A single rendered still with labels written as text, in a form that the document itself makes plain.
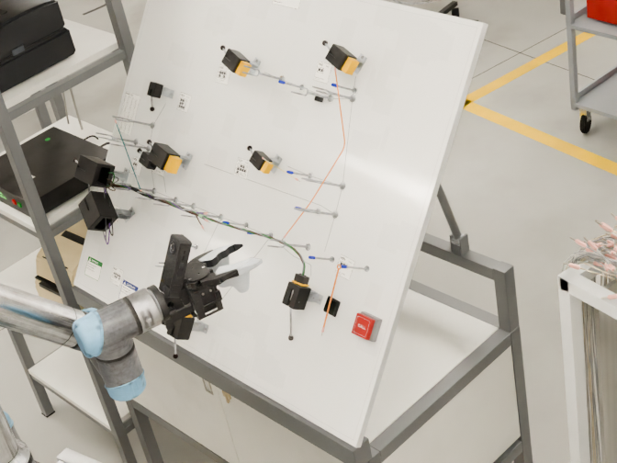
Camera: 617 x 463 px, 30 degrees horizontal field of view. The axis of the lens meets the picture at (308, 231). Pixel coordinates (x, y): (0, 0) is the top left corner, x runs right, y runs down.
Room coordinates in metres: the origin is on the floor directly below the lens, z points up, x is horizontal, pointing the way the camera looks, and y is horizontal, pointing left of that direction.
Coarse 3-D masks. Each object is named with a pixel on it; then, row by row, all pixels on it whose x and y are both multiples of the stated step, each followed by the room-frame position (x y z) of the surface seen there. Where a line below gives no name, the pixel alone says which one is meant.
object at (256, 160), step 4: (248, 148) 2.58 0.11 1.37; (252, 152) 2.56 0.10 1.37; (256, 152) 2.53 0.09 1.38; (260, 152) 2.54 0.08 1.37; (252, 156) 2.54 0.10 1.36; (256, 156) 2.53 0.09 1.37; (260, 156) 2.52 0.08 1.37; (264, 156) 2.53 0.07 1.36; (276, 156) 2.57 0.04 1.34; (252, 160) 2.53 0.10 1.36; (256, 160) 2.52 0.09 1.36; (260, 160) 2.51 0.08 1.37; (264, 160) 2.51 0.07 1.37; (268, 160) 2.51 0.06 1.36; (272, 160) 2.54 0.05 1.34; (276, 160) 2.56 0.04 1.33; (280, 160) 2.55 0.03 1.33; (252, 164) 2.52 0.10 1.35; (256, 164) 2.51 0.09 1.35; (260, 164) 2.51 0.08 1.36; (276, 164) 2.55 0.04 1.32; (256, 168) 2.51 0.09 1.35; (260, 168) 2.50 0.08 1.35; (272, 168) 2.55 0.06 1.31; (276, 168) 2.55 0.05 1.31; (272, 172) 2.55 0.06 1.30
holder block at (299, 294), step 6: (288, 282) 2.24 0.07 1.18; (288, 288) 2.23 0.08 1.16; (294, 288) 2.22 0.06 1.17; (300, 288) 2.21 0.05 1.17; (306, 288) 2.22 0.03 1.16; (288, 294) 2.22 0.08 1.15; (294, 294) 2.21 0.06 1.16; (300, 294) 2.21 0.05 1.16; (306, 294) 2.22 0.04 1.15; (288, 300) 2.22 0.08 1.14; (294, 300) 2.20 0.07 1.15; (300, 300) 2.20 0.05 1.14; (306, 300) 2.21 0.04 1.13; (288, 306) 2.20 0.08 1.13; (294, 306) 2.19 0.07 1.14; (300, 306) 2.20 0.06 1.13
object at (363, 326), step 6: (360, 318) 2.11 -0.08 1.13; (366, 318) 2.09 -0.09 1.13; (354, 324) 2.11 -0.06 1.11; (360, 324) 2.10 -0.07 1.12; (366, 324) 2.09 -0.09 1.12; (372, 324) 2.08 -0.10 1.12; (354, 330) 2.10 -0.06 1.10; (360, 330) 2.09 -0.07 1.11; (366, 330) 2.08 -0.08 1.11; (372, 330) 2.08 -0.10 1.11; (360, 336) 2.08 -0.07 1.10; (366, 336) 2.07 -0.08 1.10
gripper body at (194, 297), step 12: (192, 264) 1.80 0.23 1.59; (204, 264) 1.79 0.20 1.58; (192, 276) 1.75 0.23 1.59; (204, 276) 1.74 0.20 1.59; (156, 288) 1.73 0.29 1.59; (192, 288) 1.73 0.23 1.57; (204, 288) 1.73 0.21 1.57; (216, 288) 1.75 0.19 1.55; (168, 300) 1.73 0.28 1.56; (180, 300) 1.73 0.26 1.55; (192, 300) 1.73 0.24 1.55; (204, 300) 1.73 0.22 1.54; (216, 300) 1.74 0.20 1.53; (168, 312) 1.70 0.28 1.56; (180, 312) 1.73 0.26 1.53; (192, 312) 1.74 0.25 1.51; (204, 312) 1.72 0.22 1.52; (168, 324) 1.71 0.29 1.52
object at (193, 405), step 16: (144, 352) 2.72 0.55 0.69; (144, 368) 2.74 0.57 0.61; (160, 368) 2.67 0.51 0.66; (176, 368) 2.59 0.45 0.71; (160, 384) 2.69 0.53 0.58; (176, 384) 2.61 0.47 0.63; (192, 384) 2.54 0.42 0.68; (208, 384) 2.49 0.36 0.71; (144, 400) 2.80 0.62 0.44; (160, 400) 2.72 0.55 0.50; (176, 400) 2.64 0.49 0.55; (192, 400) 2.56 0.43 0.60; (208, 400) 2.49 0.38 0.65; (160, 416) 2.75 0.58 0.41; (176, 416) 2.66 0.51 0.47; (192, 416) 2.59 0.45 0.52; (208, 416) 2.51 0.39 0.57; (224, 416) 2.45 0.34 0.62; (192, 432) 2.61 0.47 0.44; (208, 432) 2.54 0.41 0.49; (224, 432) 2.47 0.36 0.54; (208, 448) 2.56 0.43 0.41; (224, 448) 2.49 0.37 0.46
